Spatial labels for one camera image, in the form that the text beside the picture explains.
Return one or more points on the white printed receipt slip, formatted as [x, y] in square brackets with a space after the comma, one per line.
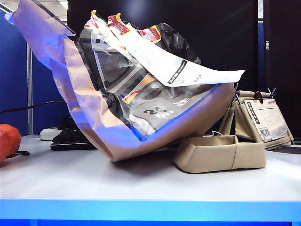
[164, 63]

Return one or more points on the brown printed paper bag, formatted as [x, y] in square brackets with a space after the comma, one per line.
[82, 94]

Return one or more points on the orange fruit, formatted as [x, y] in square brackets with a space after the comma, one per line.
[9, 139]

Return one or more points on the beige fabric tray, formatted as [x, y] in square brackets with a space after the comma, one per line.
[211, 157]

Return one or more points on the black monitor base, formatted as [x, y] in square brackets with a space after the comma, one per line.
[68, 122]

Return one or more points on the black computer keyboard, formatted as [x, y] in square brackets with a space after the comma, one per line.
[70, 141]

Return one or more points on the beige fabric calendar stand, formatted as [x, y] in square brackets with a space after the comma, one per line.
[242, 117]

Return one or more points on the white computer mouse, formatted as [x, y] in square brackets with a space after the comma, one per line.
[48, 134]

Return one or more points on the large black monitor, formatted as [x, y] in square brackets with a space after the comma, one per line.
[223, 35]

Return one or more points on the blue rear partition panel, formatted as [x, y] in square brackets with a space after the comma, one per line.
[44, 94]

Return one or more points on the white desk calendar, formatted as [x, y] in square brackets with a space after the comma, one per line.
[270, 117]

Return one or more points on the black desk mat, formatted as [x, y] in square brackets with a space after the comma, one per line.
[289, 150]

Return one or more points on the blue side partition panel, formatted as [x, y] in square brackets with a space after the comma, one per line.
[13, 70]

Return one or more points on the black monitor with HSO logo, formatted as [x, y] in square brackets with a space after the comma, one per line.
[287, 58]

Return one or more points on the grey partition post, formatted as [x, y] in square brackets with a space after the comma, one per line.
[29, 94]

